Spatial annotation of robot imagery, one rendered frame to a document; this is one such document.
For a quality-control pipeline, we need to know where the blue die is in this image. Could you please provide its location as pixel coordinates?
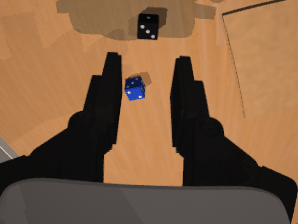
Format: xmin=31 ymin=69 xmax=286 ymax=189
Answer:
xmin=124 ymin=77 xmax=145 ymax=101

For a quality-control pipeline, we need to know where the black die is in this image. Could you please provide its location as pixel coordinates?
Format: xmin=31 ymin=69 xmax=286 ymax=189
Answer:
xmin=137 ymin=14 xmax=159 ymax=40

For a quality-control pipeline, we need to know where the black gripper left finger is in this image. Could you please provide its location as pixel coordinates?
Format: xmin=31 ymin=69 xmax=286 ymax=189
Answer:
xmin=0 ymin=52 xmax=122 ymax=196

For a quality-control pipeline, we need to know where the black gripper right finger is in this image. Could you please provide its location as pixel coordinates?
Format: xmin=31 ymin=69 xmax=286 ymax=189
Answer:
xmin=170 ymin=56 xmax=298 ymax=224

